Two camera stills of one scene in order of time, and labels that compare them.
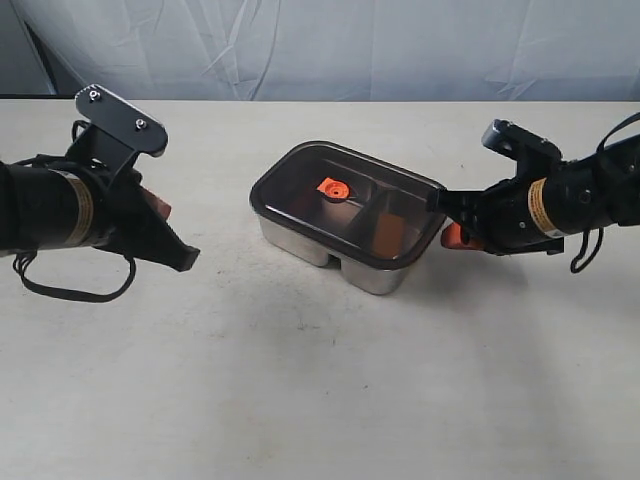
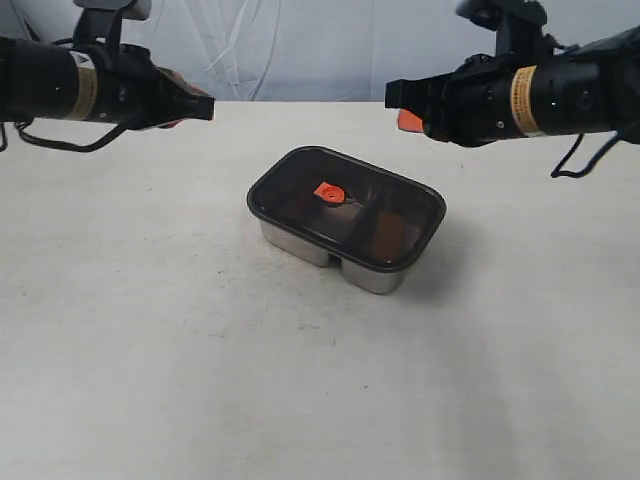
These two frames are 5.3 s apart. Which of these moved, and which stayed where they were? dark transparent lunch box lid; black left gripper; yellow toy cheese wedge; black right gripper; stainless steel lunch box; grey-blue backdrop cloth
Moved: black left gripper; black right gripper
Stayed: grey-blue backdrop cloth; stainless steel lunch box; yellow toy cheese wedge; dark transparent lunch box lid
